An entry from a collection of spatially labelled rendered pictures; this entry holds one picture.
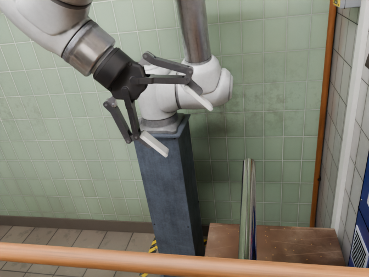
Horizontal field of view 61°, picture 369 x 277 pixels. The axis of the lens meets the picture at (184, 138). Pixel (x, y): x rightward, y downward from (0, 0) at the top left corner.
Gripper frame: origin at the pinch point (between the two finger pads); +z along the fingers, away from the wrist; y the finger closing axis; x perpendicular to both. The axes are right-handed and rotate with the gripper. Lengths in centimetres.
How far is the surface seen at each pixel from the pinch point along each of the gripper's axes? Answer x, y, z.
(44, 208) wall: -125, 158, -3
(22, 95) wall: -116, 87, -56
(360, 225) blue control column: -20, -5, 67
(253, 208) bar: 10.2, 0.1, 18.0
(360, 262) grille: -15, 2, 74
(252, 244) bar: 19.1, 1.7, 17.1
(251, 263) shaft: 25.8, 0.5, 14.1
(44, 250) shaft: 20.6, 24.8, -7.8
